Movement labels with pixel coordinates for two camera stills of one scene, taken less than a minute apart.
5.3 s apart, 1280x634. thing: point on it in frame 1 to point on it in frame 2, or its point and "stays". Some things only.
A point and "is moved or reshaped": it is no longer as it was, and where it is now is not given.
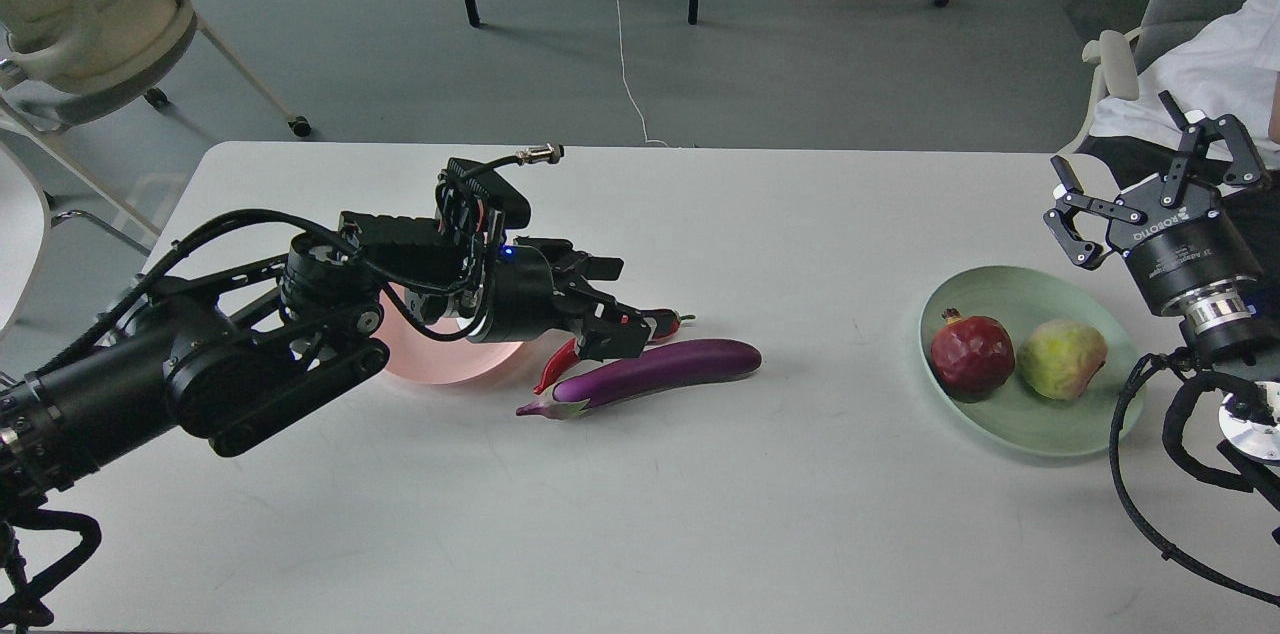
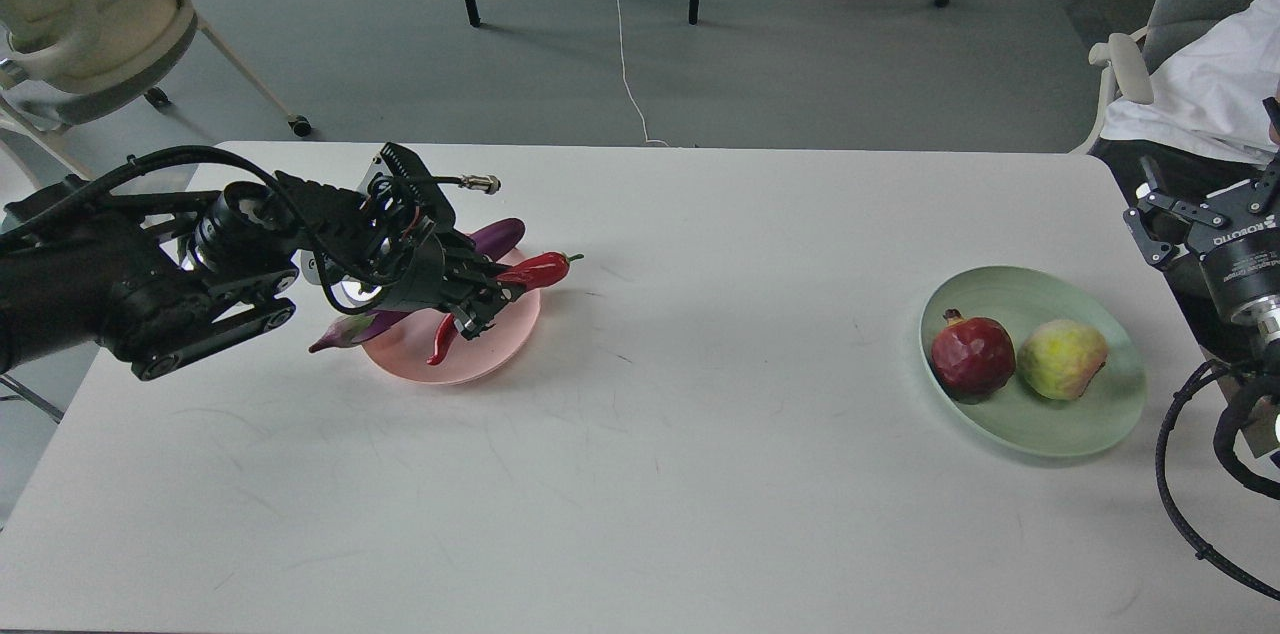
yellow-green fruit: x=1061 y=358 stays
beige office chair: x=94 y=10 stays
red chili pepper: x=666 y=322 is moved or reshaped
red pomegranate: x=972 y=357 stays
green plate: x=1020 y=418 stays
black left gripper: x=525 y=303 to x=431 y=271
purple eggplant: x=678 y=366 is moved or reshaped
